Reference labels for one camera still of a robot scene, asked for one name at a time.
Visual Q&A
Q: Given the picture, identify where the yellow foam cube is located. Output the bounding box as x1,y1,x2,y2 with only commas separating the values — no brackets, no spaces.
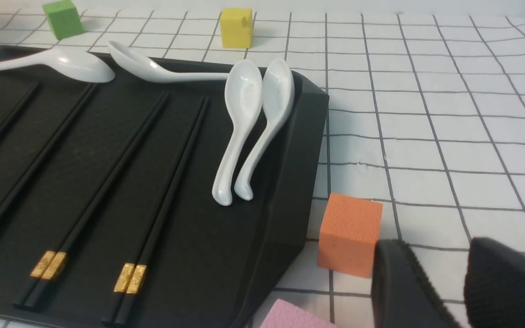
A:
220,7,253,49

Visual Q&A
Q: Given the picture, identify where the pink foam block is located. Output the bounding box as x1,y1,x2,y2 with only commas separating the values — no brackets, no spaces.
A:
260,299,336,328

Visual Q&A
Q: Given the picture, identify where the white ceramic spoon upright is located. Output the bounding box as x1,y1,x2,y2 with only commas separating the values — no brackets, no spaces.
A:
235,58,295,201
212,59,263,206

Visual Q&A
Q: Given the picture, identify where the white ceramic spoon upright left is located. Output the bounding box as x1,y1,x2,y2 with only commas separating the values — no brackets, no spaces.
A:
212,59,263,206

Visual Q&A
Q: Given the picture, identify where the white ceramic spoon horizontal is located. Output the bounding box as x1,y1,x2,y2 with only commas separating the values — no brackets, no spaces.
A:
108,40,229,83

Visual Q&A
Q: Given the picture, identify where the orange foam cube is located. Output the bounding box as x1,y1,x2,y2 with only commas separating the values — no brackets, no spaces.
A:
318,193,383,278

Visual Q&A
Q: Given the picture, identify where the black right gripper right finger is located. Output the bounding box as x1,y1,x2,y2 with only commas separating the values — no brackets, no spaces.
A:
464,237,525,328

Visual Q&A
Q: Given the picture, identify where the white ceramic spoon far left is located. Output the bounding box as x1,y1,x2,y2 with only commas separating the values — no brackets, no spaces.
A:
0,48,115,83

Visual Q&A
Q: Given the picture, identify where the black chopstick gold band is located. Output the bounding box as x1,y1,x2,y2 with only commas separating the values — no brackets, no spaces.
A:
0,83,98,218
0,81,41,164
9,91,168,309
12,91,169,309
102,97,206,325
103,96,210,328

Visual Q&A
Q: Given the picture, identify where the green foam cube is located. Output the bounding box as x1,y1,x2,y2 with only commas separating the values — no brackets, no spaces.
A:
42,0,85,40

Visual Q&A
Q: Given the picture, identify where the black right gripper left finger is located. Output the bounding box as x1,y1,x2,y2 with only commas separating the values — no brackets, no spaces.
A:
371,240,461,328

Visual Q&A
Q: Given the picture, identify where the white grid tablecloth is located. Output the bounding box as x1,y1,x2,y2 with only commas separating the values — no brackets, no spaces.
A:
0,4,525,328

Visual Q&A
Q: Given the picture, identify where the black rectangular tray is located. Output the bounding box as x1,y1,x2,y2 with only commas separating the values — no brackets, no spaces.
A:
0,54,329,328

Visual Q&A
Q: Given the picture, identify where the white ceramic spoon upright right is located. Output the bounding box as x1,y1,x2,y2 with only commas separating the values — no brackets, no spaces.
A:
235,58,295,201

